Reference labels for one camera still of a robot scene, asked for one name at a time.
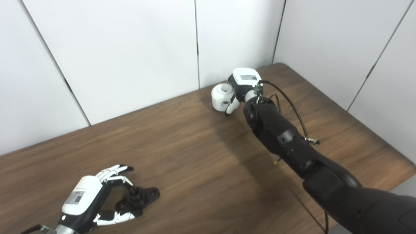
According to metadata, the white and black right hand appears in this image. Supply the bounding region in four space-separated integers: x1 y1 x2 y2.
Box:
225 68 263 116

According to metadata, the white and black left hand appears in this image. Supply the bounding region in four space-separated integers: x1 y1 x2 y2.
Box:
58 164 143 233

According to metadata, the round white piece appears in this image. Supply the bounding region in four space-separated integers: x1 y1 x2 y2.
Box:
211 83 236 112

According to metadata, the black flanged holder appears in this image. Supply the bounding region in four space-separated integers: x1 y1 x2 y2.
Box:
115 186 161 217

